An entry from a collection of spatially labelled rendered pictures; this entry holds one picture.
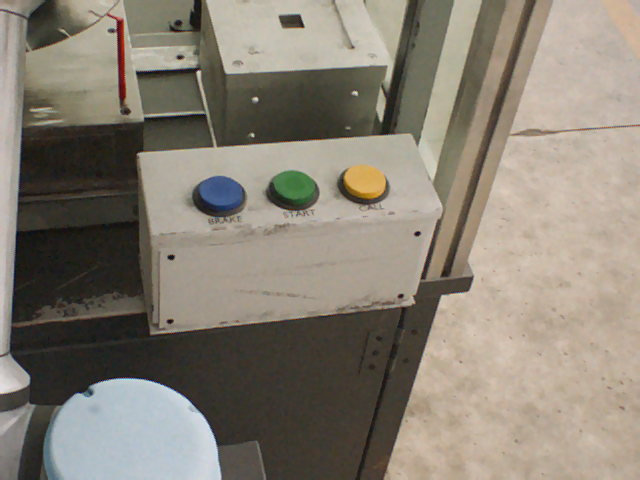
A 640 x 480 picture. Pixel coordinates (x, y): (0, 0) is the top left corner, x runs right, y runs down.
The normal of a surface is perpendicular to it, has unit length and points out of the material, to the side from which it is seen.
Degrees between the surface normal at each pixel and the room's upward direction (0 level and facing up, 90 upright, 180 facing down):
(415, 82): 90
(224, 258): 90
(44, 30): 0
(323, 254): 90
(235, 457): 0
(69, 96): 0
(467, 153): 90
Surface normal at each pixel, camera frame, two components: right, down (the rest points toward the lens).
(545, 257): 0.11, -0.67
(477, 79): -0.97, 0.09
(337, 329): 0.22, 0.73
